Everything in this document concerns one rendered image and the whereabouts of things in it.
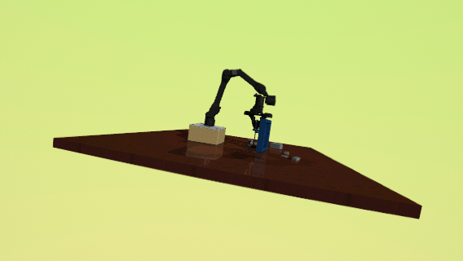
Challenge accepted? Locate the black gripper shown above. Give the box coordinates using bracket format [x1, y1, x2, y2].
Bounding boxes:
[244, 104, 272, 126]

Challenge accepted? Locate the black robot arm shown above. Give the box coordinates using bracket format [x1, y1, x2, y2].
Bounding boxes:
[204, 69, 276, 126]

